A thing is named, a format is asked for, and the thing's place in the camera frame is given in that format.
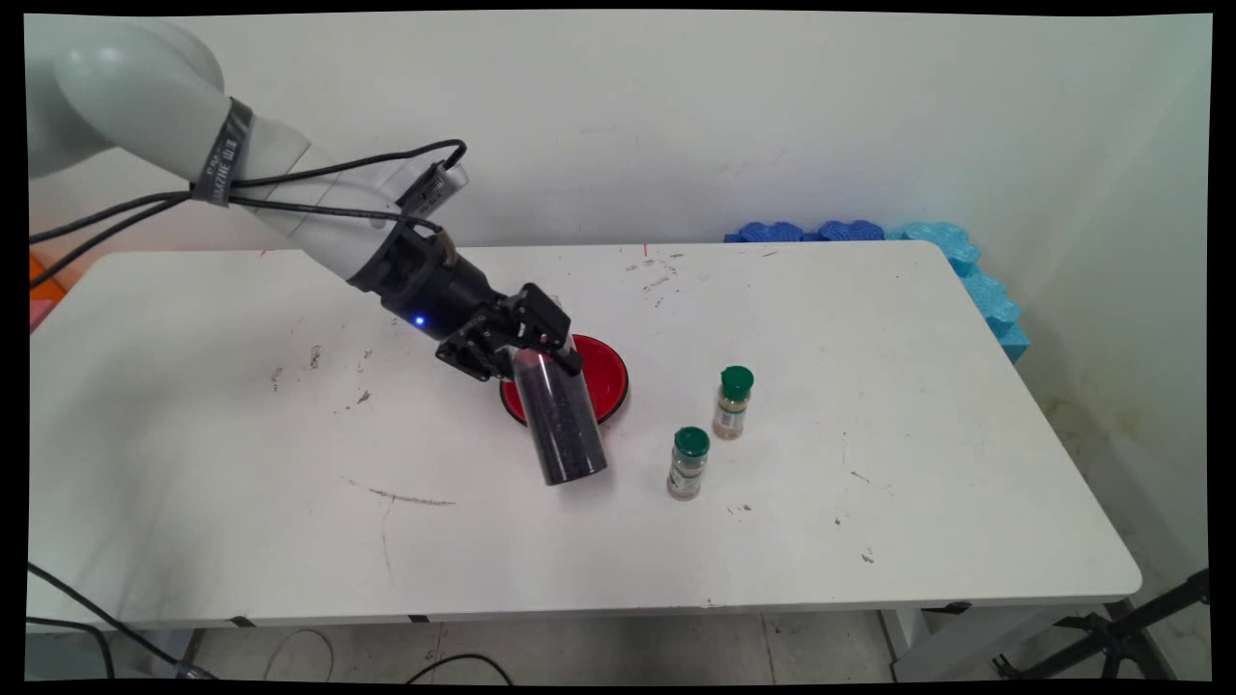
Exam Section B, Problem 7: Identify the black arm strap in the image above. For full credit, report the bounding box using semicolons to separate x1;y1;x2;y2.
189;96;255;208

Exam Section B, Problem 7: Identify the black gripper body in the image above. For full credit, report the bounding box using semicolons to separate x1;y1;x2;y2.
345;219;505;341

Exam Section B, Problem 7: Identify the black camera cable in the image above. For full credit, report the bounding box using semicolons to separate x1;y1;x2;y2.
28;139;470;248

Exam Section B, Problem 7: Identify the orange foam mat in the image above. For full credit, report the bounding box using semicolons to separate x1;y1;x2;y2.
28;252;68;303

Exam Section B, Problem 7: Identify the thin grey floor cable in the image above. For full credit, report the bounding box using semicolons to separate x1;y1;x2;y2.
265;628;336;682

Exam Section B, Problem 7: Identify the red bowl with black rim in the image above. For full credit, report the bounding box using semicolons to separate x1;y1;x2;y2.
498;333;631;427

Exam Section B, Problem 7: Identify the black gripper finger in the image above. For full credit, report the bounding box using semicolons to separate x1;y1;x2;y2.
435;312;520;382
496;282;586;378

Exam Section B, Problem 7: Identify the clear plastic jar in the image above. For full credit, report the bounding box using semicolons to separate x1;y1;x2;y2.
509;345;610;487

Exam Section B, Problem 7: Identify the black tripod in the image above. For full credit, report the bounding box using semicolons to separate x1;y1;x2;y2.
992;569;1211;682

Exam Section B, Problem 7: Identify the green-lidded spice bottle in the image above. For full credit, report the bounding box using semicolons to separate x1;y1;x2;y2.
665;425;713;502
712;365;756;442

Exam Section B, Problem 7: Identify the white table leg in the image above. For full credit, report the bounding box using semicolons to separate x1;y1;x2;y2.
877;603;1121;682

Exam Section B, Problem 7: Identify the black floor cable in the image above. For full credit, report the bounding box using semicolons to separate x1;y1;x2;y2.
26;562;215;681
405;653;514;685

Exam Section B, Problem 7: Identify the light blue foam mat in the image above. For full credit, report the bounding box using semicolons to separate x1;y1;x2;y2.
885;220;1031;365

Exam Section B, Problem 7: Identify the dark blue foam mat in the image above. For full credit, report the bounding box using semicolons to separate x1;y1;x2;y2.
723;220;806;245
815;218;886;243

